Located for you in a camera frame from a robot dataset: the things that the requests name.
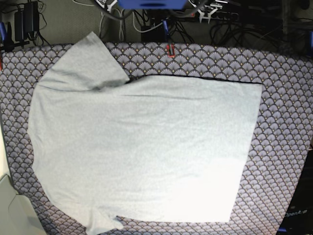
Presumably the light grey T-shirt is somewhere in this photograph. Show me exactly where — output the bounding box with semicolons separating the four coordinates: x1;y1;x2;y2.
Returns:
27;33;262;235

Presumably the red table clamp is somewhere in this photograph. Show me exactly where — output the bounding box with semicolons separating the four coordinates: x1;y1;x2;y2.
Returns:
166;44;175;58

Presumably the black box under table edge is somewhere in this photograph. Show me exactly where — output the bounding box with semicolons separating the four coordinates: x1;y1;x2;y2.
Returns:
140;23;168;43

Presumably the black power strip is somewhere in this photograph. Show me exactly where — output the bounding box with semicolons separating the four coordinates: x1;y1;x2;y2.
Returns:
186;9;240;23

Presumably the fan-patterned table cloth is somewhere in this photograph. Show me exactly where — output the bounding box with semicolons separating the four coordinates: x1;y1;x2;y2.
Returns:
0;43;313;235

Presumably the black power adapter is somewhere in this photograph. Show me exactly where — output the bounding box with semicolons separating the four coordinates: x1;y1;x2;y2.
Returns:
14;1;40;42

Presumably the beige chair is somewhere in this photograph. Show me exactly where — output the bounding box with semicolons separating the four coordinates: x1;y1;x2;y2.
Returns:
0;175;46;235

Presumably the white cable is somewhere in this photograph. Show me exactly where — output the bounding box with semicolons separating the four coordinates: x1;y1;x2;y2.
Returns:
99;7;163;41

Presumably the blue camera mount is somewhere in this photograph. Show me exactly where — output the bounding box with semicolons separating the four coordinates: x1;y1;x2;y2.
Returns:
118;0;187;10

